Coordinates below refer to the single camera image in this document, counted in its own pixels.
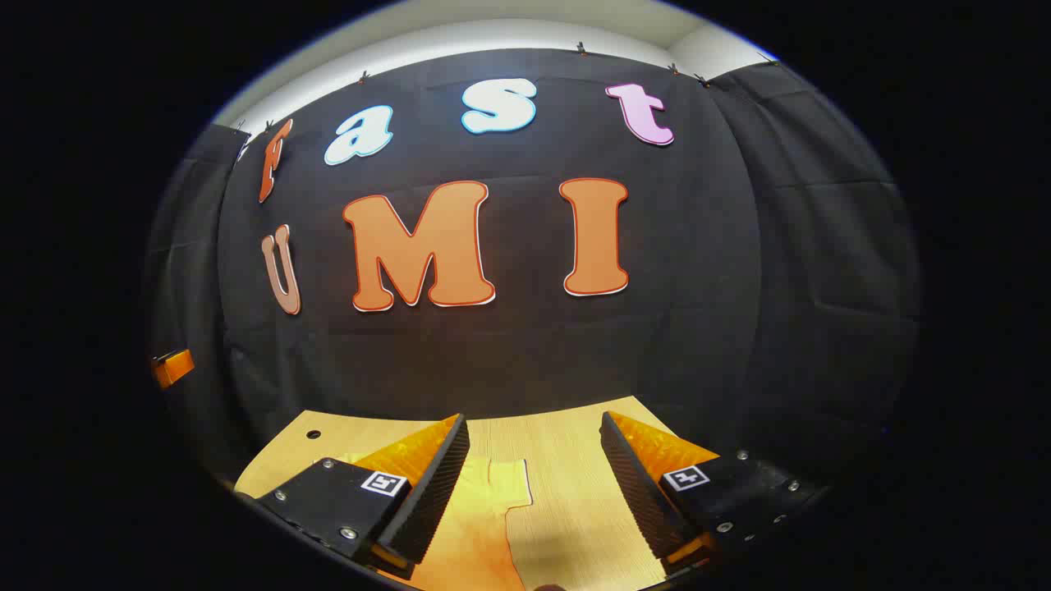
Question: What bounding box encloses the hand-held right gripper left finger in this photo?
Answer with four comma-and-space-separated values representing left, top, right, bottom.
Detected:
234, 413, 471, 580

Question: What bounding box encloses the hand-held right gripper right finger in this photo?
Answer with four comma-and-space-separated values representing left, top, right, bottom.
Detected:
599, 410, 826, 575

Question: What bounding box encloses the orange polo T-shirt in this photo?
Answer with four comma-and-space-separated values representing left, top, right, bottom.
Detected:
337, 451, 535, 591

